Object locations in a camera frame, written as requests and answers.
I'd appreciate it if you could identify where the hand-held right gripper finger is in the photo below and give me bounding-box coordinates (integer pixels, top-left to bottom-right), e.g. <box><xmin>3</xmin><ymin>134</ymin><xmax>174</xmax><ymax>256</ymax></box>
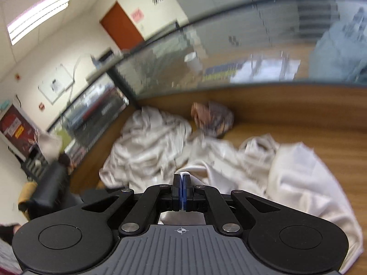
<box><xmin>82</xmin><ymin>173</ymin><xmax>183</xmax><ymax>234</ymax></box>
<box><xmin>183</xmin><ymin>172</ymin><xmax>286</xmax><ymax>237</ymax></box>

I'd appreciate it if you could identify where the cream satin collared shirt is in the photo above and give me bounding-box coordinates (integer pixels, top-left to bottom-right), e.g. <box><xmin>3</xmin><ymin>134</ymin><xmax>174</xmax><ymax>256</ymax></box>
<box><xmin>99</xmin><ymin>106</ymin><xmax>193</xmax><ymax>191</ymax></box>

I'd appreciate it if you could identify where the cream satin garment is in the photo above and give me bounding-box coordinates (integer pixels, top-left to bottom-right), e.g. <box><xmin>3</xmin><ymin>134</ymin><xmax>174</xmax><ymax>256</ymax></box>
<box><xmin>159</xmin><ymin>133</ymin><xmax>362</xmax><ymax>267</ymax></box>

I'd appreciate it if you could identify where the brown patterned satin cloth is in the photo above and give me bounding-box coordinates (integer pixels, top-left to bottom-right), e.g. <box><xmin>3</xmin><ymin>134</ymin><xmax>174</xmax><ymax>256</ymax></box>
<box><xmin>191</xmin><ymin>101</ymin><xmax>234</xmax><ymax>138</ymax></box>

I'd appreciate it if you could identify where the glass and wood desk partition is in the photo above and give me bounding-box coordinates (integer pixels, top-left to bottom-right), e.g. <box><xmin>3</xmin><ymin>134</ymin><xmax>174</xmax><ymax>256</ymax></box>
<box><xmin>113</xmin><ymin>0</ymin><xmax>367</xmax><ymax>127</ymax></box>
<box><xmin>47</xmin><ymin>63</ymin><xmax>141</xmax><ymax>190</ymax></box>

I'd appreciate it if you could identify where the white bucket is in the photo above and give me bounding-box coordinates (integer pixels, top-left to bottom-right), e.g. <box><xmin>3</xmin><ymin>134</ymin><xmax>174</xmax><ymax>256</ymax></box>
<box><xmin>184</xmin><ymin>51</ymin><xmax>203</xmax><ymax>72</ymax></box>

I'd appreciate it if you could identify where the brown wooden door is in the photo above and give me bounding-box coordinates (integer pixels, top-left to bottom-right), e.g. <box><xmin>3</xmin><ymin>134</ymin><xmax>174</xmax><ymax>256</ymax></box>
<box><xmin>100</xmin><ymin>1</ymin><xmax>145</xmax><ymax>51</ymax></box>

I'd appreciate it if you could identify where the fuzzy grey red clothing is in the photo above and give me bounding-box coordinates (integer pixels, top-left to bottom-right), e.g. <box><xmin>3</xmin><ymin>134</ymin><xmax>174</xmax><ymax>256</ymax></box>
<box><xmin>0</xmin><ymin>224</ymin><xmax>22</xmax><ymax>274</ymax></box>

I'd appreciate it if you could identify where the pale draped cloth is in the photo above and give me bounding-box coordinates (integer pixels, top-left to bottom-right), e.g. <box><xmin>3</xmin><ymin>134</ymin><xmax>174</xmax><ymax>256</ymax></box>
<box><xmin>311</xmin><ymin>7</ymin><xmax>367</xmax><ymax>82</ymax></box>

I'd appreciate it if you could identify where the ceiling light panel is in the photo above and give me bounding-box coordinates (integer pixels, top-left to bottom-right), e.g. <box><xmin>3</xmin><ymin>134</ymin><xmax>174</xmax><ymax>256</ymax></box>
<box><xmin>7</xmin><ymin>0</ymin><xmax>76</xmax><ymax>46</ymax></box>

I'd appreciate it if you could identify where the white wall board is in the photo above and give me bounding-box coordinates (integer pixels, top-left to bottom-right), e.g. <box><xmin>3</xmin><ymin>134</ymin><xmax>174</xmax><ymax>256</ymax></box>
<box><xmin>38</xmin><ymin>63</ymin><xmax>76</xmax><ymax>105</ymax></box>

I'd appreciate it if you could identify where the red wall poster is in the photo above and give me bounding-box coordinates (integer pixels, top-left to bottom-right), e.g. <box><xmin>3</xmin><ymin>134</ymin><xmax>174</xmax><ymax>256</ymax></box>
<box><xmin>0</xmin><ymin>104</ymin><xmax>39</xmax><ymax>159</ymax></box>

